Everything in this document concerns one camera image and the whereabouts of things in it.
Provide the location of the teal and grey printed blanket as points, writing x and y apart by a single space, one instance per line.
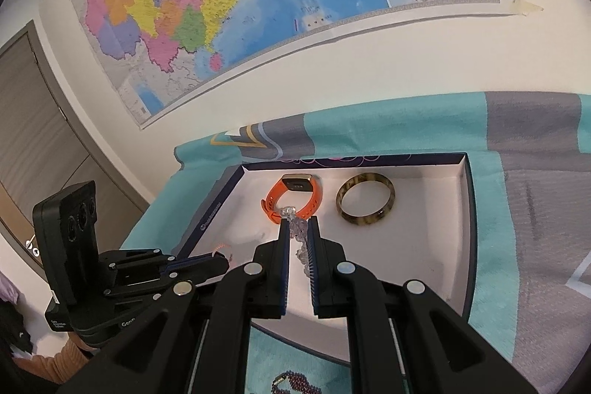
531 214

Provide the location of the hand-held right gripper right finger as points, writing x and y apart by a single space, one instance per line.
314 269

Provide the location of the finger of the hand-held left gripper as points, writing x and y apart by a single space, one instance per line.
134 295
203 267

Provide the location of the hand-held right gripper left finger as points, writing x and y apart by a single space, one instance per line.
285 269

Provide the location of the dark clothing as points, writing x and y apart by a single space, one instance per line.
11 329

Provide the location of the navy box with white inside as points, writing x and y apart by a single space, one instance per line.
415 264

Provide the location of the orange smartwatch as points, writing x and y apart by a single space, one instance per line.
309 207

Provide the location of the person's left forearm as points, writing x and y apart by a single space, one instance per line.
55 361

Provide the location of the tortoiseshell bangle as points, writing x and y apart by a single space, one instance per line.
344 216

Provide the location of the grey wooden door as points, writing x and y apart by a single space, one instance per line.
37 131

